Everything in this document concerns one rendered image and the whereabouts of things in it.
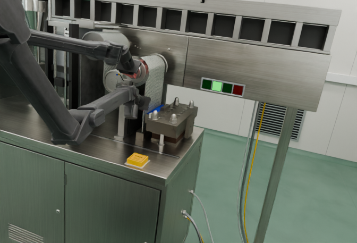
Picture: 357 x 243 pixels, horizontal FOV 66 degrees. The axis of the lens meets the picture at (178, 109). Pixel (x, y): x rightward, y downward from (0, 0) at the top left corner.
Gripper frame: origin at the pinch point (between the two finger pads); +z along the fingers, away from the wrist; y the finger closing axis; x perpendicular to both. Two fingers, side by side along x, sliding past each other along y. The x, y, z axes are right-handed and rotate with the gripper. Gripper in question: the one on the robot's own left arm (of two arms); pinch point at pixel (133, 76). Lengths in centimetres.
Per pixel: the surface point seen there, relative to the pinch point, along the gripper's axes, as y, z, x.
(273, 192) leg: 83, 83, -16
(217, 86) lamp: 36, 29, 21
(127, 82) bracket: -3.3, 3.3, -2.0
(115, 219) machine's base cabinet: 8, 27, -62
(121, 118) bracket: -4.3, 15.6, -16.8
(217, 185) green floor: 43, 177, -3
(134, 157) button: 13.4, 5.7, -36.3
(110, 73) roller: -15.6, 5.4, 1.8
